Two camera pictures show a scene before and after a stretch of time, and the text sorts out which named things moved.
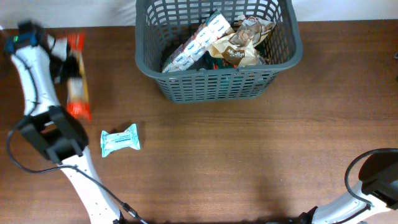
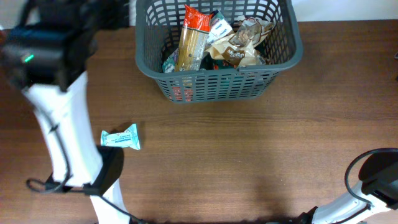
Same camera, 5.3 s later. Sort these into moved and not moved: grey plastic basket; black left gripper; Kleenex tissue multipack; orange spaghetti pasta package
Moved: black left gripper; orange spaghetti pasta package
Not moved: grey plastic basket; Kleenex tissue multipack
